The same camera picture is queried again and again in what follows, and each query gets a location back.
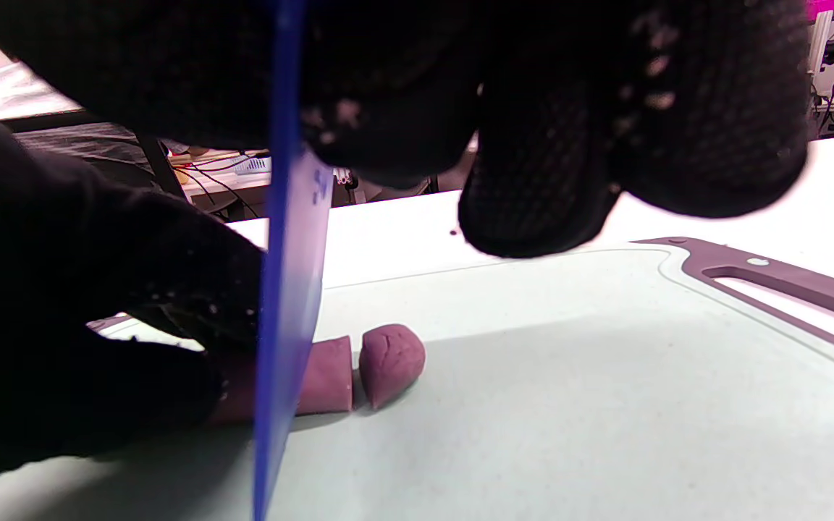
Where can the person's left hand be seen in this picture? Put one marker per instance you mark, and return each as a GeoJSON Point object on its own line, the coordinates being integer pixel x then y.
{"type": "Point", "coordinates": [98, 304]}

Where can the person's right hand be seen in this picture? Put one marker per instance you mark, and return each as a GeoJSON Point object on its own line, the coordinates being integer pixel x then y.
{"type": "Point", "coordinates": [533, 108]}

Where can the blue plastic scraper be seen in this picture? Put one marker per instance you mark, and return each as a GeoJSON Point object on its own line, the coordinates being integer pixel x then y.
{"type": "Point", "coordinates": [290, 289]}

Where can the round-ended purple plasticine flake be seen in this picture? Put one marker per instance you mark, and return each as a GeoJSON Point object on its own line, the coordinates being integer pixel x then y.
{"type": "Point", "coordinates": [392, 362]}

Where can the white plastic basket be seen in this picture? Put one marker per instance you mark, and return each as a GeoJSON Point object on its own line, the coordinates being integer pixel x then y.
{"type": "Point", "coordinates": [254, 166]}

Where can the green cutting board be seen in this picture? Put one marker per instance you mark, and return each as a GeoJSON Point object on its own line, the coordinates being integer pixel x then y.
{"type": "Point", "coordinates": [569, 405]}

